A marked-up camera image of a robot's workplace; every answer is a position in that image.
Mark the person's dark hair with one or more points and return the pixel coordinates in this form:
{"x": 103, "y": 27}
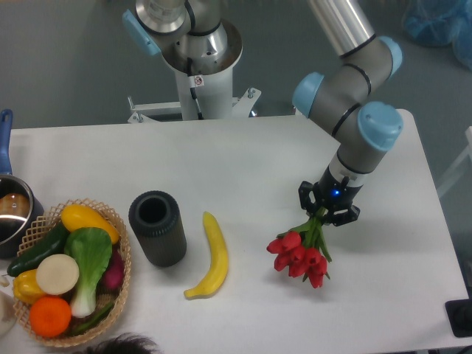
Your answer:
{"x": 126, "y": 343}

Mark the red tulip bouquet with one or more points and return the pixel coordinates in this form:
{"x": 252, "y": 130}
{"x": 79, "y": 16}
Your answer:
{"x": 303, "y": 250}

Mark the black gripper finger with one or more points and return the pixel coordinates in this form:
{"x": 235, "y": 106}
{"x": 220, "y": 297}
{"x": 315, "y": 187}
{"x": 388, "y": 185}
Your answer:
{"x": 309, "y": 197}
{"x": 342, "y": 216}

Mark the white frame at right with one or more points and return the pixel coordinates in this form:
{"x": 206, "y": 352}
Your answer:
{"x": 457, "y": 168}

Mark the dark grey ribbed vase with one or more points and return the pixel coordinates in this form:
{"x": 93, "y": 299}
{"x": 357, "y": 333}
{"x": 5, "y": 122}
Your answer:
{"x": 155, "y": 219}

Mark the orange fruit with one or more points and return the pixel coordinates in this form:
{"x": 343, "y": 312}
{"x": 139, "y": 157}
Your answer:
{"x": 50, "y": 316}

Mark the blue handled saucepan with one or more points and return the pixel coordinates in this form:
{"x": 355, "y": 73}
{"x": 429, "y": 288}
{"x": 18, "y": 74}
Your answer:
{"x": 19, "y": 206}

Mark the yellow bell pepper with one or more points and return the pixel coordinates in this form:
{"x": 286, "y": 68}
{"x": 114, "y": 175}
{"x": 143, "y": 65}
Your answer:
{"x": 26, "y": 288}

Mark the purple red radish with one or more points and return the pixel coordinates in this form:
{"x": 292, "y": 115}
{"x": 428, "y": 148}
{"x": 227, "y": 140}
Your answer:
{"x": 114, "y": 274}

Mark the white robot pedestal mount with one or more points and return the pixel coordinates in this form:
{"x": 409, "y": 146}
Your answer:
{"x": 203, "y": 69}

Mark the green cucumber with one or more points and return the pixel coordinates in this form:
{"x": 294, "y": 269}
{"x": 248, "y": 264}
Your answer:
{"x": 52, "y": 243}

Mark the green bok choy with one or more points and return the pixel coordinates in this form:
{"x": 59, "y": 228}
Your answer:
{"x": 91, "y": 249}

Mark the white round radish slice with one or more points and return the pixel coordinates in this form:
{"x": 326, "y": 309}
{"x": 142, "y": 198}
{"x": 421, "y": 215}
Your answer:
{"x": 57, "y": 274}

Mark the woven wicker basket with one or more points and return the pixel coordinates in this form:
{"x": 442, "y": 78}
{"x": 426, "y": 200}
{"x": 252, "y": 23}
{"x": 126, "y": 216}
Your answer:
{"x": 43, "y": 224}

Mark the green bean pod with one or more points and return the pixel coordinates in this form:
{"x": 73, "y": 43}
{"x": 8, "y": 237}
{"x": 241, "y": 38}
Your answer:
{"x": 93, "y": 321}

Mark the small white garlic piece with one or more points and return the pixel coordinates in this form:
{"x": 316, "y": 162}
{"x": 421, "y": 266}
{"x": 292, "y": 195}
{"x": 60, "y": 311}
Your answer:
{"x": 4, "y": 282}

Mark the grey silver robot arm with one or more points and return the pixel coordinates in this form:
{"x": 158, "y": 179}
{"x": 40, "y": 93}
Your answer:
{"x": 340, "y": 104}

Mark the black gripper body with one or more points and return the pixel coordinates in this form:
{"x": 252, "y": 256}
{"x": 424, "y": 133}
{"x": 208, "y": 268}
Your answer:
{"x": 336, "y": 195}

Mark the yellow banana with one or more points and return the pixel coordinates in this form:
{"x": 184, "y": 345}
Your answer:
{"x": 213, "y": 280}

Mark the yellow squash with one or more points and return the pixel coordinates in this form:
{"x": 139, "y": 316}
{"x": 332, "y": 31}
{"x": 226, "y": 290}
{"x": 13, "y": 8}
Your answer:
{"x": 78, "y": 216}

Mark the blue plastic bag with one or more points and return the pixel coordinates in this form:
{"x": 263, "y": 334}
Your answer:
{"x": 440, "y": 24}

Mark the black device at table edge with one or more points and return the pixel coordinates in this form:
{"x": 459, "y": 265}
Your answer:
{"x": 459, "y": 317}

